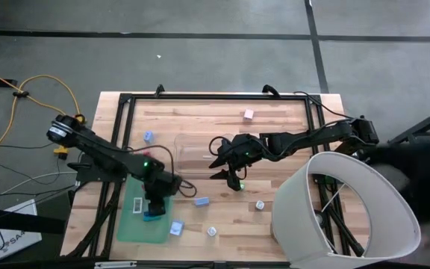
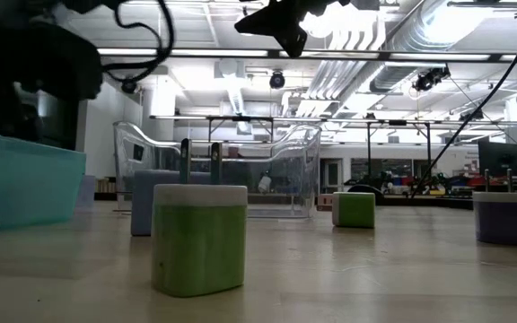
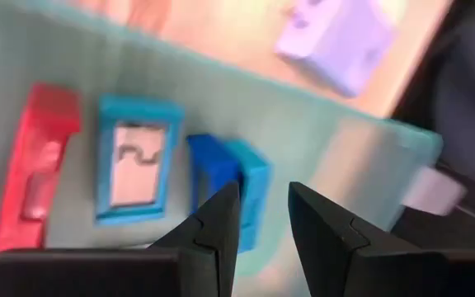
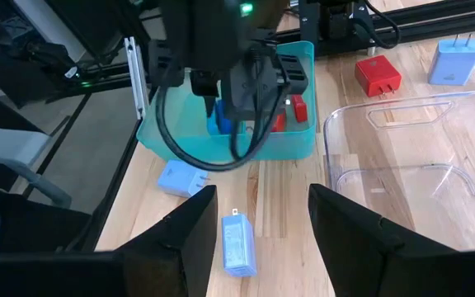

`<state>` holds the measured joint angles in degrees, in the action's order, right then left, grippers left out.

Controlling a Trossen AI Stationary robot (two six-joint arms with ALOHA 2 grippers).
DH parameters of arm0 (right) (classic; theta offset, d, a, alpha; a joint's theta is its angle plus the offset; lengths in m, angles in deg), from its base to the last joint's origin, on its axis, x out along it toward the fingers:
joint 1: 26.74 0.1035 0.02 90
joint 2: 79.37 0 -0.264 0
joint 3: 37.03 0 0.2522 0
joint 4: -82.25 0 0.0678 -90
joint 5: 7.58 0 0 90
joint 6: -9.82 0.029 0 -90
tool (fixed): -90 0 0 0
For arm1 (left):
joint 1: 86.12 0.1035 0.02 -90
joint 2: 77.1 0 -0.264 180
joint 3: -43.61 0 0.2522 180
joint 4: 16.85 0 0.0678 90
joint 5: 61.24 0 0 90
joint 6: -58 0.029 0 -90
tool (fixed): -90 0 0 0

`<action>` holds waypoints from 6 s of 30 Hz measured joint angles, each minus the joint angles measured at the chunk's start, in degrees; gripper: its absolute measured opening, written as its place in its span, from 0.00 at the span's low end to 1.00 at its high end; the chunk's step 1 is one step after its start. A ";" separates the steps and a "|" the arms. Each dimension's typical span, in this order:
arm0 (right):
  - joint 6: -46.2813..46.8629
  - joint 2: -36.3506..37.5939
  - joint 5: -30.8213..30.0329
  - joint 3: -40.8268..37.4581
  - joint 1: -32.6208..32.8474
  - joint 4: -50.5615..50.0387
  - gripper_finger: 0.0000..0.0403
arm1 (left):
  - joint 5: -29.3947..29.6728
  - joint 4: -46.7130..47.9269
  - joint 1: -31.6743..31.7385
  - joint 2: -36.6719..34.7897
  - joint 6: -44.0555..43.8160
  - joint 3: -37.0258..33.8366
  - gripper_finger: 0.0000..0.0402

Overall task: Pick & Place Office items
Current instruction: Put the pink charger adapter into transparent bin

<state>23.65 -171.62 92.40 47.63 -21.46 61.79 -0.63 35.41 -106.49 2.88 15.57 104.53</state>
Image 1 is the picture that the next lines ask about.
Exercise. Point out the silver metal bracket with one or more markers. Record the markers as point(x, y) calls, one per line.
point(116, 265)

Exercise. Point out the black side table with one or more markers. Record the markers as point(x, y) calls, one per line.
point(420, 127)

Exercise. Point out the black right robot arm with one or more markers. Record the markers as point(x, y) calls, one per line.
point(312, 139)

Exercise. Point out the white lamp shade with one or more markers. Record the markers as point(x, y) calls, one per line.
point(297, 209)

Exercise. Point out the black aluminium table frame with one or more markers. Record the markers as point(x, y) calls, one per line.
point(218, 96)

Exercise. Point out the teal rectangular block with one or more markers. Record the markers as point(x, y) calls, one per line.
point(151, 219)

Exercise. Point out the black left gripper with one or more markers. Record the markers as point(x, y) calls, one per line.
point(162, 187)

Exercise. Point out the green white wall charger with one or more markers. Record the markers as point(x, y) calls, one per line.
point(242, 185)
point(211, 231)

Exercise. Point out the teal translucent plastic tray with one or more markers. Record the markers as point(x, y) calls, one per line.
point(129, 228)

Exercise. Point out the blue rectangular block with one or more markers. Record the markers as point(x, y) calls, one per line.
point(146, 214)

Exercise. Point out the flat light blue charger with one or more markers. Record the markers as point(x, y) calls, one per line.
point(177, 228)

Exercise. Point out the clear plastic bin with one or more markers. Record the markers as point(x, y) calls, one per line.
point(192, 149)

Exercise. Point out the purple white wall charger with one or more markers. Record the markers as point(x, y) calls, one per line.
point(260, 205)

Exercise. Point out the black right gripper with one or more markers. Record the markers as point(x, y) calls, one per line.
point(248, 147)

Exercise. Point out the white printed box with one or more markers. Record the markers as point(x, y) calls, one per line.
point(17, 224)

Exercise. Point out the white digital clock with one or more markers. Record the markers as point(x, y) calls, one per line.
point(137, 205)

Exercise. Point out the pink wall charger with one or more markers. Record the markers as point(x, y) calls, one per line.
point(248, 114)

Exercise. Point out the small blue plug charger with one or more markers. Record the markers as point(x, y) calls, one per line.
point(148, 136)

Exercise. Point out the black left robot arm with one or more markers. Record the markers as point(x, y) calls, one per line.
point(99, 149)

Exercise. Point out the blue multiport USB charger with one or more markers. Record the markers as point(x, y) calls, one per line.
point(201, 202)

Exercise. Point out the black frame clamp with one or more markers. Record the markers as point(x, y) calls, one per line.
point(159, 90)
point(271, 89)

